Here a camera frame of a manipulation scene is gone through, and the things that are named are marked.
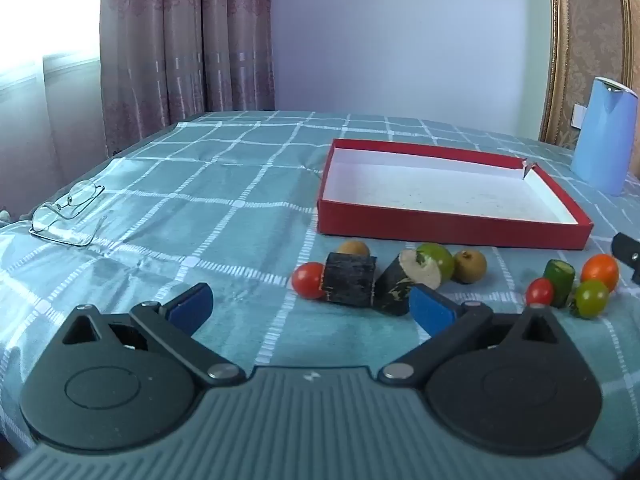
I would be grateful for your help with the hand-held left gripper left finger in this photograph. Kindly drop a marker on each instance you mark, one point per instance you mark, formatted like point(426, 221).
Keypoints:
point(190, 306)

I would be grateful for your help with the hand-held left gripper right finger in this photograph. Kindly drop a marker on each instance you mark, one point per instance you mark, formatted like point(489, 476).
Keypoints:
point(432, 311)

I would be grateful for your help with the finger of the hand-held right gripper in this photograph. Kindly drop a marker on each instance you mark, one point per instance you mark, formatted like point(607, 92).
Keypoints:
point(627, 250)

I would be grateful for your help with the orange tomato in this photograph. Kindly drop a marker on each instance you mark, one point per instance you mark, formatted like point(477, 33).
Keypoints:
point(600, 271)

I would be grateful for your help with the small green tomato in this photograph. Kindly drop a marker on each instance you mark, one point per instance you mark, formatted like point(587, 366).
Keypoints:
point(591, 300)

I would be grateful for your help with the green cucumber piece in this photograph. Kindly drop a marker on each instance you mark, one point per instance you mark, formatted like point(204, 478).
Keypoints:
point(560, 277)

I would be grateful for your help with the red cardboard box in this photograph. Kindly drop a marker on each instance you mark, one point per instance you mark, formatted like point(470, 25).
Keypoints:
point(450, 195)

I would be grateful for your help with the large green tomato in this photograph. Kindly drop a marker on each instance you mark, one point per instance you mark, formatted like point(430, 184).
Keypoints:
point(440, 259)

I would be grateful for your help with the brown longan fruit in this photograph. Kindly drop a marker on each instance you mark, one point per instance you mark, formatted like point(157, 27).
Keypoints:
point(353, 248)
point(470, 266)

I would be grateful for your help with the small red cherry tomato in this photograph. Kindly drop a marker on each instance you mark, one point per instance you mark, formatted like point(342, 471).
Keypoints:
point(539, 292)

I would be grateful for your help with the teal checked bedsheet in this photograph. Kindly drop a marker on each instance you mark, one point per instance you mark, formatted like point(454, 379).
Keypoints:
point(210, 210)

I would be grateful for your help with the light blue kettle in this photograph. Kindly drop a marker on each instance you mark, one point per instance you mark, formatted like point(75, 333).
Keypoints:
point(602, 135)

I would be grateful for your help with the gold padded headboard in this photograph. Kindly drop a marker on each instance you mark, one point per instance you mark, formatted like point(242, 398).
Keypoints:
point(592, 35)

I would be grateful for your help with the white sheer curtain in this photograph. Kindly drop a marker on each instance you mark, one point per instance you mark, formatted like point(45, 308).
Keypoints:
point(50, 125)

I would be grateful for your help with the pink patterned curtain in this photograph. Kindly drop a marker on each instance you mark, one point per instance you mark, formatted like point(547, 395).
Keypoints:
point(185, 45)

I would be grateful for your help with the white wall socket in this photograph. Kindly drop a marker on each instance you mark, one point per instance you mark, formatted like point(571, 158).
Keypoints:
point(578, 115)

